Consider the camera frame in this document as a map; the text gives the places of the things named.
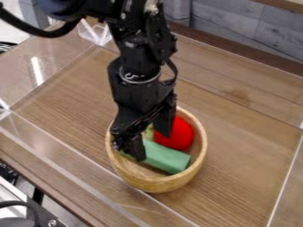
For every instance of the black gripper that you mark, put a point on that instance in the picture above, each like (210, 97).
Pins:
(146, 102)

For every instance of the green rectangular block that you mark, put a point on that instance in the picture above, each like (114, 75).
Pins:
(163, 158)

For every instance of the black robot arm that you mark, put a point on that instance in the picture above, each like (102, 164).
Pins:
(145, 39)

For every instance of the small light green stick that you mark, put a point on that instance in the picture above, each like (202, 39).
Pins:
(149, 133)

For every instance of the brown wooden bowl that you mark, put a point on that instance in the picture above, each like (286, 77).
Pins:
(151, 179)

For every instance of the red plush ball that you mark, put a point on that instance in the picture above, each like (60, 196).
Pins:
(181, 138)

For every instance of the grey table leg post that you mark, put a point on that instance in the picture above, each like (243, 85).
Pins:
(34, 16)

